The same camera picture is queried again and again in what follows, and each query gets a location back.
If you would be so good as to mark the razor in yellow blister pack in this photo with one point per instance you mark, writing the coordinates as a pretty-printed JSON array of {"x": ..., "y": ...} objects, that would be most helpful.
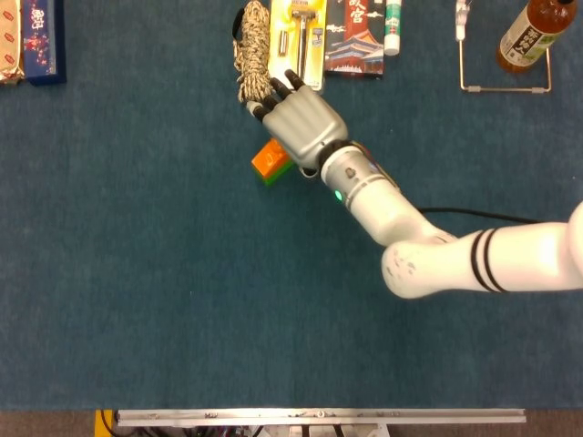
[{"x": 284, "y": 59}]

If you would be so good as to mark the gold red-patterned package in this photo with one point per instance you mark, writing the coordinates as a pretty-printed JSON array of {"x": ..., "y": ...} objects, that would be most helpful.
[{"x": 9, "y": 45}]

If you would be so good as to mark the green toy brick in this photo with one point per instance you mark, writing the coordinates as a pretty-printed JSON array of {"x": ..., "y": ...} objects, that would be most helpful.
[{"x": 275, "y": 178}]

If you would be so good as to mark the white green tube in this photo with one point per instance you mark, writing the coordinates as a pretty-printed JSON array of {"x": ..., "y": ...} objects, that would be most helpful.
[{"x": 392, "y": 32}]

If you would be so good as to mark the black red palace-print box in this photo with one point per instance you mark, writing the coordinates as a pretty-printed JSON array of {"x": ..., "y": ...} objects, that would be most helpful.
[{"x": 355, "y": 50}]

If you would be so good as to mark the navy blue floral box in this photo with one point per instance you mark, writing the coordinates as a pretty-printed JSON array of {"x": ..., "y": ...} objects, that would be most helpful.
[{"x": 41, "y": 45}]

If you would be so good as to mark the white clip on stand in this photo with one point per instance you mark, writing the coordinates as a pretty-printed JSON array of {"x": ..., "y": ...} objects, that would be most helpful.
[{"x": 461, "y": 23}]

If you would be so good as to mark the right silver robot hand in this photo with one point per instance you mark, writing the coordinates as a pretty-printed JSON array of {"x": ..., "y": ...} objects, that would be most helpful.
[{"x": 305, "y": 123}]

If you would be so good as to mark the orange toy brick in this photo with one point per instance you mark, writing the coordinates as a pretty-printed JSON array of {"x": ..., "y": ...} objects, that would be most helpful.
[{"x": 268, "y": 159}]

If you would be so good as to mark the blue table cloth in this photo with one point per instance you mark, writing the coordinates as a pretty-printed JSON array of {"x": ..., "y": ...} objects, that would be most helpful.
[{"x": 182, "y": 296}]

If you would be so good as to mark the amber tea bottle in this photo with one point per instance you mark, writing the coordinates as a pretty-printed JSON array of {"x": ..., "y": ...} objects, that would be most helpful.
[{"x": 524, "y": 45}]

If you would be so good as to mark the aluminium rail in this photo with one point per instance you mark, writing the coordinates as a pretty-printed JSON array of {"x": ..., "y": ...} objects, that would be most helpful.
[{"x": 319, "y": 416}]

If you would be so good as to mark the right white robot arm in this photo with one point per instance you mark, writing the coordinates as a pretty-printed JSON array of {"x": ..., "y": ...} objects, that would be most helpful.
[{"x": 391, "y": 214}]

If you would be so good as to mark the yellow frame part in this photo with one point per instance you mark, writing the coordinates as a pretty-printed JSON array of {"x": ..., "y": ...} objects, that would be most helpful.
[{"x": 101, "y": 423}]

